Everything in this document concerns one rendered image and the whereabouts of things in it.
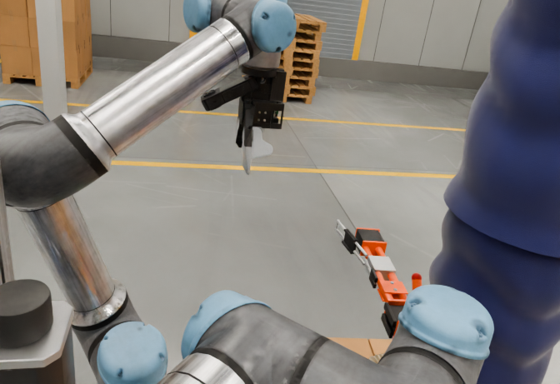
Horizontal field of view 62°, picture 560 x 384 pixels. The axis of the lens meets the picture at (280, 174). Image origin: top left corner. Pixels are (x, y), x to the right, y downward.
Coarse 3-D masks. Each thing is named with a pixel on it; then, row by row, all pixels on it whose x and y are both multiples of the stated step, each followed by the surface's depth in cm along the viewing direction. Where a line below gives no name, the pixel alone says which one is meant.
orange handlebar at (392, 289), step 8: (368, 248) 136; (376, 248) 138; (384, 256) 133; (376, 272) 125; (392, 272) 126; (392, 280) 123; (384, 288) 118; (392, 288) 118; (400, 288) 119; (384, 296) 117; (392, 296) 120; (400, 296) 117
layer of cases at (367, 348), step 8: (344, 344) 190; (352, 344) 190; (360, 344) 191; (368, 344) 192; (376, 344) 192; (384, 344) 193; (360, 352) 187; (368, 352) 187; (376, 352) 188; (384, 352) 188
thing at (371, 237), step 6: (360, 228) 144; (366, 228) 144; (372, 228) 145; (360, 234) 140; (366, 234) 141; (372, 234) 141; (378, 234) 142; (360, 240) 139; (366, 240) 138; (372, 240) 138; (378, 240) 138; (372, 246) 138; (378, 246) 138; (384, 246) 138; (360, 252) 139; (372, 252) 138; (384, 252) 139
